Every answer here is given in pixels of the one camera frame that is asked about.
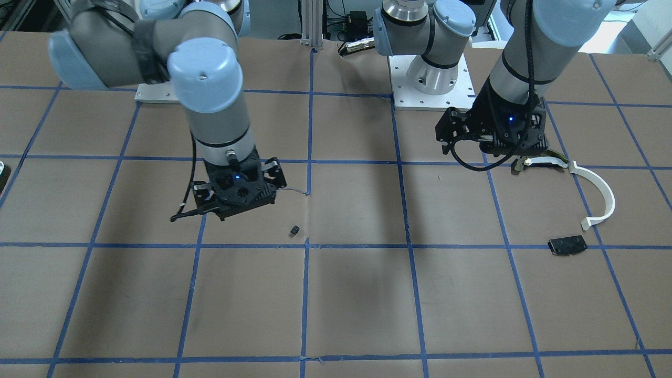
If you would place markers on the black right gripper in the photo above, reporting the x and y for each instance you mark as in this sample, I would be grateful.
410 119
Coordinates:
276 173

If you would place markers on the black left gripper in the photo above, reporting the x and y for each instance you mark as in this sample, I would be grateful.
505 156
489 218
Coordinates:
479 117

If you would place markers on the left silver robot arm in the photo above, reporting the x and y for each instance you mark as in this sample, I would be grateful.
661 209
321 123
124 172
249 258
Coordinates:
425 43

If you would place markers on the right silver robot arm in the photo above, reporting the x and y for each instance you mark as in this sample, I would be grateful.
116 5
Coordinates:
108 45

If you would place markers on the olive green brake shoe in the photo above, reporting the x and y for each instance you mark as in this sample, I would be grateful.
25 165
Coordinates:
549 158

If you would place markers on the small black plastic part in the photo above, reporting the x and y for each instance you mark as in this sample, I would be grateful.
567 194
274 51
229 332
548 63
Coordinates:
567 246

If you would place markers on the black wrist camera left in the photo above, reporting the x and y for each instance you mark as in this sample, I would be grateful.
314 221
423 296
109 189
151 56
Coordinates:
454 126

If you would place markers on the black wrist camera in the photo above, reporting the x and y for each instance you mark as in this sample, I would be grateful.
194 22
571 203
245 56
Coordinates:
454 126
241 196

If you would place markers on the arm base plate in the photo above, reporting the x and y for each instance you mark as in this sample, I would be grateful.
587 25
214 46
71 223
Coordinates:
161 93
418 86

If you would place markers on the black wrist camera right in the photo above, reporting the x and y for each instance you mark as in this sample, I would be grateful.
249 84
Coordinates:
241 196

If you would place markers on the aluminium frame post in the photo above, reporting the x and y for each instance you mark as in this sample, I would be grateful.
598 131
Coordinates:
312 22

